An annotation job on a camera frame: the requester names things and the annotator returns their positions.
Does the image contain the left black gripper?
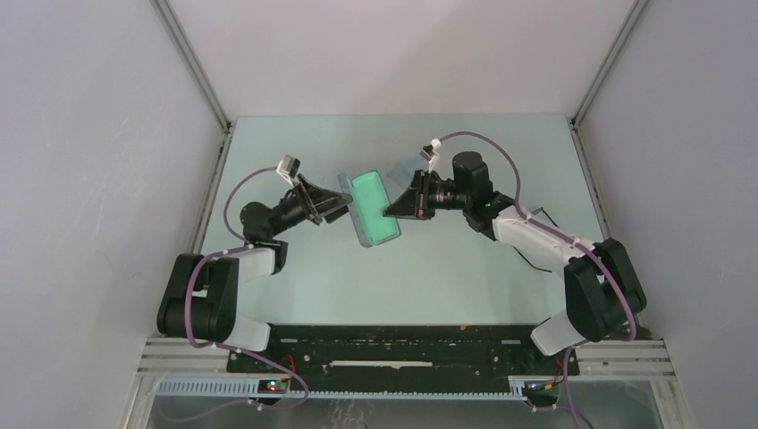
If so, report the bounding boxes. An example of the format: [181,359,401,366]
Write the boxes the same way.
[269,173,357,239]

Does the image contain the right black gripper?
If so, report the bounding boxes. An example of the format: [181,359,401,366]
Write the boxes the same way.
[385,170,471,221]

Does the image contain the grey-blue glasses case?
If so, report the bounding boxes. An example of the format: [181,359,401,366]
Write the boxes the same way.
[338,170,401,248]

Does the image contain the black thin-frame sunglasses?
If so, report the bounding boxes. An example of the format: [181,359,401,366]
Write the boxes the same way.
[513,206,560,273]

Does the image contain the light blue cleaning cloth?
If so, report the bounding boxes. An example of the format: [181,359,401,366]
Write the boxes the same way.
[386,156,428,189]

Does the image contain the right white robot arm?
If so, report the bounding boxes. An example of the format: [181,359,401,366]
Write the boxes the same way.
[383,151,647,374]

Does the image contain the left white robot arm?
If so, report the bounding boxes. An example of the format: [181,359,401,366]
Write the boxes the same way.
[156,175,352,373]

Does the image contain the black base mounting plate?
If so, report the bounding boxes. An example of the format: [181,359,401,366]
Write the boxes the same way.
[226,324,579,392]

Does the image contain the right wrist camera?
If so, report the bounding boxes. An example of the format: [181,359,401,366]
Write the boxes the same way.
[419,139,442,172]

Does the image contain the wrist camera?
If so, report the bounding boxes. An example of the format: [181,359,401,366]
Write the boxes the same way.
[419,139,442,172]
[276,155,300,185]

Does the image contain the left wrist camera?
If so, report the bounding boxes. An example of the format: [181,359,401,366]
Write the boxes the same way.
[276,155,300,185]

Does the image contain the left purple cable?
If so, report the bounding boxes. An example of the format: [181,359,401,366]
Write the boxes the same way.
[155,166,311,425]

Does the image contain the right aluminium frame post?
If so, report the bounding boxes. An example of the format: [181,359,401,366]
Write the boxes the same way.
[569,0,653,128]

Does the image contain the aluminium frame post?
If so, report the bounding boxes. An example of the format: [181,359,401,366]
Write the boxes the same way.
[569,0,653,128]
[150,0,232,133]

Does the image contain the grey slotted cable duct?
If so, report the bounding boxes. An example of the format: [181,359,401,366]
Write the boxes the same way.
[155,377,558,401]

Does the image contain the left aluminium frame post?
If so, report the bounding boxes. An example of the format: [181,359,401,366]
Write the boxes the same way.
[150,0,232,133]

